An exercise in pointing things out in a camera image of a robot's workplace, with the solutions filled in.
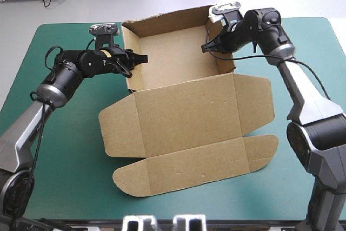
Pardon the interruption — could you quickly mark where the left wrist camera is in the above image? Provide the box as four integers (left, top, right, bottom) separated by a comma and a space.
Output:
89, 23, 121, 50

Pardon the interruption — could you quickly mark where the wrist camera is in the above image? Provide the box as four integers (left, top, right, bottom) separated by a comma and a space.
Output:
208, 0, 242, 26
89, 23, 121, 50

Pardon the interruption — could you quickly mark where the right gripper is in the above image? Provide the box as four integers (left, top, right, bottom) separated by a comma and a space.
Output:
200, 22, 247, 55

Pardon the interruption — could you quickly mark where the brown cardboard box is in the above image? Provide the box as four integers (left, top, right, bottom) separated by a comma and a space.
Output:
98, 4, 280, 198

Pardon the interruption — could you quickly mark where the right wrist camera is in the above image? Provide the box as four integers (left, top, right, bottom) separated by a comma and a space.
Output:
208, 0, 242, 26

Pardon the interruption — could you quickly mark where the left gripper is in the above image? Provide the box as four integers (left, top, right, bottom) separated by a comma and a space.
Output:
102, 44, 149, 72

